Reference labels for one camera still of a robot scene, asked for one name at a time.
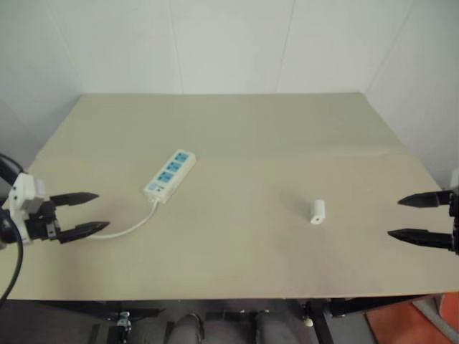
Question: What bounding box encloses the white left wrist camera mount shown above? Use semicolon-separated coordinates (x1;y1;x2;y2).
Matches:
7;173;47;246

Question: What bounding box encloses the white power strip cord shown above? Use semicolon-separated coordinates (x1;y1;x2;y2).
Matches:
89;200;161;239

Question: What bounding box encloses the black table frame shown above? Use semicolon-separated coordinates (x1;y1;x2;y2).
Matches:
32;292;445;344

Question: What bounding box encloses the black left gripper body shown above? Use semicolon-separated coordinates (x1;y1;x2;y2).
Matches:
24;199;61;245

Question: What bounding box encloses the silver metal clamp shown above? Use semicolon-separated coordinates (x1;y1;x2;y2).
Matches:
115;310;133;328

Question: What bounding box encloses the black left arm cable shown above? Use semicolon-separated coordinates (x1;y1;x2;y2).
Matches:
0;206;26;304

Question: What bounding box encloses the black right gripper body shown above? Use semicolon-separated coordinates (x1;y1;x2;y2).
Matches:
447;188;459;257

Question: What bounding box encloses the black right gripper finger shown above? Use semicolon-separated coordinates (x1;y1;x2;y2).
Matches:
387;227;453;252
397;191;451;209

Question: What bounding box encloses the white plug adapter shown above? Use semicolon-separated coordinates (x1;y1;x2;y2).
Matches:
309;199;327;226

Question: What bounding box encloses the white power strip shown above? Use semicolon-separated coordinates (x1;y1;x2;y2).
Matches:
143;149;198;206

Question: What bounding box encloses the orange floor object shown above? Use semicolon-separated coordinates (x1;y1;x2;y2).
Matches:
364;290;459;344

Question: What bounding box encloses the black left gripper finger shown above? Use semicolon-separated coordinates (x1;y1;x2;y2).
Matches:
57;221;110;245
49;191;100;208

